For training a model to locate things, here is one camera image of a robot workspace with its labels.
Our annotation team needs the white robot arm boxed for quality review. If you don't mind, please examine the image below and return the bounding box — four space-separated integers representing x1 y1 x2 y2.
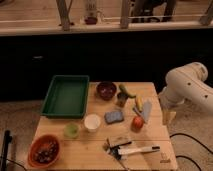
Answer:
158 62 213 125

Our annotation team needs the dark metal cup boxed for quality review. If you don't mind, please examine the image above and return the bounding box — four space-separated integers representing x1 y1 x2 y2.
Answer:
117 92 128 107

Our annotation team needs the green cucumber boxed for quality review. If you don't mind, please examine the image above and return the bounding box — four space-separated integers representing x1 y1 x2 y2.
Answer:
119 84 136 98

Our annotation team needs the white handled brush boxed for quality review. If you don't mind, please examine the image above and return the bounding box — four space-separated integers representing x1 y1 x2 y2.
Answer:
118 146 160 155

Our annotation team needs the dark red bowl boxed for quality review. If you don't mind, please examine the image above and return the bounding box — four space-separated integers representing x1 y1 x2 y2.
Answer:
96 81 117 101

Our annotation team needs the small green cup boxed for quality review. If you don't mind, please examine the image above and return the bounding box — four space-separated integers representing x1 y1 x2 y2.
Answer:
64 123 79 138

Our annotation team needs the small wooden table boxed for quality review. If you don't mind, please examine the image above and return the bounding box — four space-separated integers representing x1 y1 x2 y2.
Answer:
35 82 178 171

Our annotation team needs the small wooden block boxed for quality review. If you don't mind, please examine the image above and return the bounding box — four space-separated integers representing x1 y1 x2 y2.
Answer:
107 135 132 147

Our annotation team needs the black stand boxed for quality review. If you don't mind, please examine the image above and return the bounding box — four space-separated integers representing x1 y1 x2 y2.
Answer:
0 130 12 171

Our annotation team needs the red apple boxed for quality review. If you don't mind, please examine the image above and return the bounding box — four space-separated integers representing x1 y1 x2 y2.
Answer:
131 116 144 131

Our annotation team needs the black cable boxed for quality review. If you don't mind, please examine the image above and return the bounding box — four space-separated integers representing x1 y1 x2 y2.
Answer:
169 132 213 171

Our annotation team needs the orange bowl with contents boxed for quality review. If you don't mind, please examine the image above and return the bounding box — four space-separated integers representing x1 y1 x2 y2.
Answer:
27 134 60 169

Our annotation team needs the green plastic tray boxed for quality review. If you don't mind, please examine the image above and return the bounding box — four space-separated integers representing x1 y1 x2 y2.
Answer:
42 75 89 119

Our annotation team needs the yellow banana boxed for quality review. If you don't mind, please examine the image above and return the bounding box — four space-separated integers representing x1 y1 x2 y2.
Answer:
135 95 143 112

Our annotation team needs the blue sponge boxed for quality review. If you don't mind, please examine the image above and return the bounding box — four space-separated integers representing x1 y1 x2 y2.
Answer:
104 111 124 124

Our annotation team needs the white paper cup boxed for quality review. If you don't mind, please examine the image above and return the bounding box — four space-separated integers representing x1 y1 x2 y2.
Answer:
84 114 101 132

